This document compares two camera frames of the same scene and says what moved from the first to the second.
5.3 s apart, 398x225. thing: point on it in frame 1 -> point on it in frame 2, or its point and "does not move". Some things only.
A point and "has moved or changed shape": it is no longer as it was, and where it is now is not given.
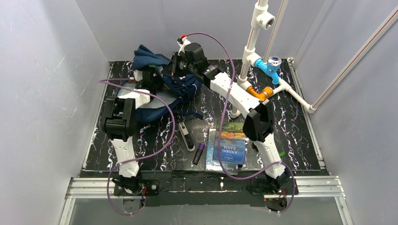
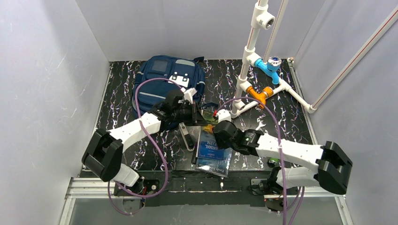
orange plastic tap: x=267 y=92 does not move
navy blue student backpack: x=169 y=103 has moved or changed shape
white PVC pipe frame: x=261 y=18 does not move
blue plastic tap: x=271 y=67 does not move
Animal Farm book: x=233 y=144 has moved or changed shape
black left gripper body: x=149 y=76 -> x=194 y=114
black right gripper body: x=173 y=66 -> x=218 y=135
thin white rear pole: x=276 y=31 does not move
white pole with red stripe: x=388 y=24 does not move
